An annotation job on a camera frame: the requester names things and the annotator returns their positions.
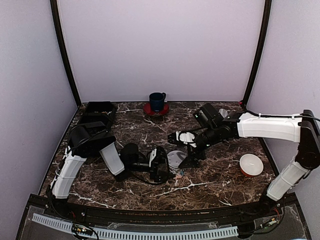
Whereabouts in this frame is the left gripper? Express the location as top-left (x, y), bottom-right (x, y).
top-left (128, 153), bottom-right (176, 183)

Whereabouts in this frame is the clear plastic cup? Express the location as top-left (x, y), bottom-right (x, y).
top-left (169, 167), bottom-right (184, 179)

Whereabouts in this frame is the dark blue mug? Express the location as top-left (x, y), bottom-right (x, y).
top-left (149, 92), bottom-right (166, 112)

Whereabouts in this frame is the black front rail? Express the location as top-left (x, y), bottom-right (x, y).
top-left (54, 200), bottom-right (284, 225)

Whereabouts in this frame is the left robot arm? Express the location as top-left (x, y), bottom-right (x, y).
top-left (46, 121), bottom-right (171, 218)

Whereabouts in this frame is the white slotted cable duct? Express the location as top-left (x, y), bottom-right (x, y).
top-left (31, 213), bottom-right (239, 240)

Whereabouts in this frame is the black three-compartment candy bin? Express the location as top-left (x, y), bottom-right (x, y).
top-left (78, 101), bottom-right (118, 130)

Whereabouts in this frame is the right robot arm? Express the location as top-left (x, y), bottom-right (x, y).
top-left (173, 103), bottom-right (320, 217)

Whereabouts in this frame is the orange white bowl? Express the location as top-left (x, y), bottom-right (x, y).
top-left (239, 153), bottom-right (264, 177)

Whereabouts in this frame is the red saucer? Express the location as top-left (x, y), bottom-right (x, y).
top-left (143, 102), bottom-right (170, 118)

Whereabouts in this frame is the round metal lid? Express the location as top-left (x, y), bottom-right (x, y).
top-left (167, 150), bottom-right (187, 169)

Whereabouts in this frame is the right black frame post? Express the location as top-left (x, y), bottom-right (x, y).
top-left (241, 0), bottom-right (272, 108)

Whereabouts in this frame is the left black frame post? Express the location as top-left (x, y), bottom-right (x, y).
top-left (49, 0), bottom-right (82, 107)

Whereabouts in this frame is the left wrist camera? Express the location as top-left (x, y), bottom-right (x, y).
top-left (148, 148), bottom-right (157, 167)

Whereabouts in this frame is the black frame post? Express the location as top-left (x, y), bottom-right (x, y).
top-left (49, 0), bottom-right (82, 107)
top-left (241, 0), bottom-right (272, 108)

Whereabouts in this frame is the metal scoop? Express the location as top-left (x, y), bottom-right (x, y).
top-left (218, 108), bottom-right (229, 118)

